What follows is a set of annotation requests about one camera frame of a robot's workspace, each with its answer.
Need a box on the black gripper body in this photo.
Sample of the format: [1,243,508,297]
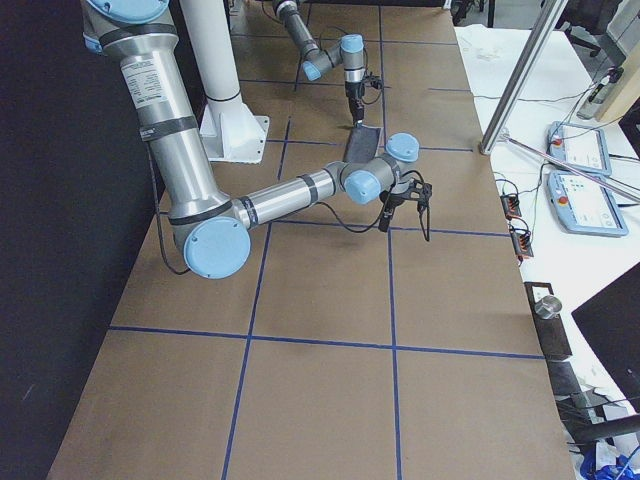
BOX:
[379,184,415,210]
[344,80,365,102]

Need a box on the aluminium frame post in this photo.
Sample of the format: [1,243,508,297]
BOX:
[479,0,568,155]

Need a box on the black office chair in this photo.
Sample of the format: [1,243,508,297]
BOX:
[555,0,622,58]

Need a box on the white mounting pedestal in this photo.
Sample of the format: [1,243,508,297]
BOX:
[180,0,269,164]

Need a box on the black camera cable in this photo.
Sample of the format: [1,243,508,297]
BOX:
[314,169,433,243]

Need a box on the teach pendant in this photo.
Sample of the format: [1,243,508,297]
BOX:
[547,170,629,238]
[547,121,612,176]

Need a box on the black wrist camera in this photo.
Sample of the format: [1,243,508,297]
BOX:
[363,75,384,90]
[410,180,432,209]

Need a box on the pink towel white trim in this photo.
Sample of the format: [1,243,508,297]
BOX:
[343,123,382,163]

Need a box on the lower teach pendant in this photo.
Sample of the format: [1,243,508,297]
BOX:
[547,170,629,238]

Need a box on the orange connector block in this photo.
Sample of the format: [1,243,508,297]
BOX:
[509,226,534,261]
[500,193,521,220]

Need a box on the upper orange connector block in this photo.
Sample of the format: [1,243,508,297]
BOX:
[500,193,521,220]

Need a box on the silver metal cylinder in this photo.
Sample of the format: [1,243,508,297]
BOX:
[534,295,562,320]

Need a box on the upper teach pendant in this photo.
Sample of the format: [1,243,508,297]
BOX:
[547,121,612,176]

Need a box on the lower orange connector block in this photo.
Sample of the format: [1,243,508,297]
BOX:
[509,226,534,261]

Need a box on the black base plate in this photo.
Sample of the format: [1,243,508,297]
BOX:
[524,281,572,361]

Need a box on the metal rod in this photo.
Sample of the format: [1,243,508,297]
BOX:
[498,134,639,203]

